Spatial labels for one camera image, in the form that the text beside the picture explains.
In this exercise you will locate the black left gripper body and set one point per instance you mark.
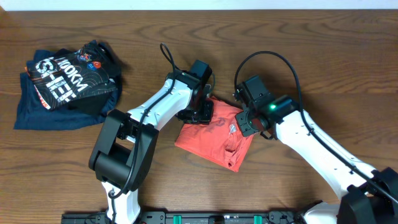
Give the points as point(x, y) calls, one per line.
point(203, 114)

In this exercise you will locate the black graphic folded t-shirt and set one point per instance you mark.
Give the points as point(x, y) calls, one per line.
point(65, 77)

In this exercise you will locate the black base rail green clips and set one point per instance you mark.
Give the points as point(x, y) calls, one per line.
point(273, 217)

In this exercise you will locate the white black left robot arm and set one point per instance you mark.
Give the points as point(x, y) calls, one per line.
point(123, 152)

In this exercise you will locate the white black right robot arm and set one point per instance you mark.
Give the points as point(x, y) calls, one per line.
point(366, 194)

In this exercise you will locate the navy blue folded garment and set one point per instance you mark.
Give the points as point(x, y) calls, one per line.
point(77, 114)

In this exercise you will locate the orange printed t-shirt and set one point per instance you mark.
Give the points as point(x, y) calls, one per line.
point(220, 141)

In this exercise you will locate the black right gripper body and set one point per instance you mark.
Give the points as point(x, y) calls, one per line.
point(246, 123)

